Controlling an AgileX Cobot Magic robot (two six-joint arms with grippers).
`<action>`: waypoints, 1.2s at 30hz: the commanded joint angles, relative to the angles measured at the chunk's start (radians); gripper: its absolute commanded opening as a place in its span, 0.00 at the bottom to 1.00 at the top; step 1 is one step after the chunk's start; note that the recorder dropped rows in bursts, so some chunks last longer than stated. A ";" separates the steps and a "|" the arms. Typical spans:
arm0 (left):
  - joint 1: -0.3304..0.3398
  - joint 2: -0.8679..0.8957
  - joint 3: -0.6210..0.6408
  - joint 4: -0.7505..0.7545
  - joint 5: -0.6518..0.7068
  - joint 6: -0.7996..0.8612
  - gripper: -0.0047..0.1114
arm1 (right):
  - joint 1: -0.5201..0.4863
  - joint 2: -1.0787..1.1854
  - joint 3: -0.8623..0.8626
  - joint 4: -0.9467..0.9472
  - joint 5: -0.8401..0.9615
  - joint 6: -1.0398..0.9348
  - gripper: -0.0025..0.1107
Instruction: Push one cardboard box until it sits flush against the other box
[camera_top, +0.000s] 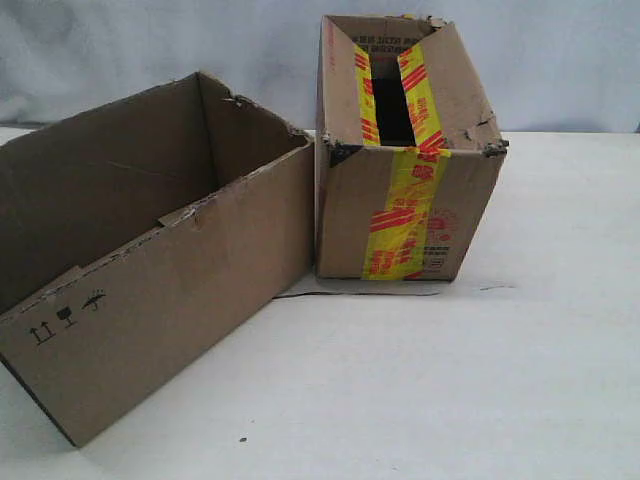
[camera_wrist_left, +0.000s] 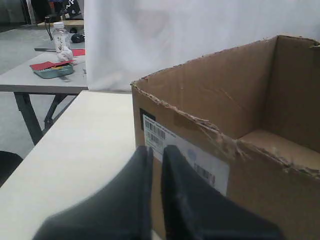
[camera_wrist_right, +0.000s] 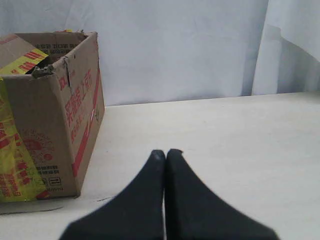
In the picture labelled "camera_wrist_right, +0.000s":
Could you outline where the brown cardboard box yellow tape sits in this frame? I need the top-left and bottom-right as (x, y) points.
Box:
(0, 31), (105, 203)

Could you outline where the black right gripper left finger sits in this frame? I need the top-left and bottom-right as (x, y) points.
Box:
(60, 150), (166, 240)

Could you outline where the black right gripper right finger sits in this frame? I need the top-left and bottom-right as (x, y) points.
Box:
(165, 149), (278, 240)

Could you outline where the white backdrop curtain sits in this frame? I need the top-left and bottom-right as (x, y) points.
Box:
(0, 0), (320, 105)

